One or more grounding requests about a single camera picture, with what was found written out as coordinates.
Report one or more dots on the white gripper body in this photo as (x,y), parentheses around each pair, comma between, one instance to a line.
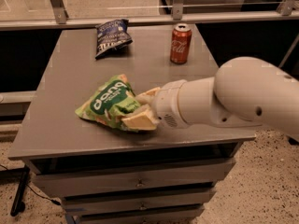
(166,104)

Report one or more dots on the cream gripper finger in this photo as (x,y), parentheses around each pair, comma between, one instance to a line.
(147,96)
(142,119)

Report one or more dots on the green rice chip bag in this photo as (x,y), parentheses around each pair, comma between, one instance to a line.
(110,103)

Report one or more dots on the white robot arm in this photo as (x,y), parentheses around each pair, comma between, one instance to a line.
(244,92)

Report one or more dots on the orange coke can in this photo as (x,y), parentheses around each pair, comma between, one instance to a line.
(180,43)

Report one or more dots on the blue chip bag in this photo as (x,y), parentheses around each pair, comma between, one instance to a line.
(111,36)

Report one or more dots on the grey drawer cabinet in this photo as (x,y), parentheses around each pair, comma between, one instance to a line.
(53,140)

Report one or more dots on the top grey drawer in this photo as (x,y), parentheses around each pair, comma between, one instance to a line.
(147,177)

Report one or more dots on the grey drawer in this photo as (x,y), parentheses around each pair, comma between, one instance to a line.
(139,202)
(147,177)
(145,217)

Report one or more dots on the middle grey drawer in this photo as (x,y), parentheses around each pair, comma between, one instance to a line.
(139,202)

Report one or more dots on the bottom grey drawer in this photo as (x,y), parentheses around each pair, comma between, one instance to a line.
(145,217)

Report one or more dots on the metal glass railing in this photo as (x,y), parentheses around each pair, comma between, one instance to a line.
(76,14)

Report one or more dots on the black stand leg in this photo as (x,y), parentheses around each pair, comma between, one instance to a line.
(18,205)

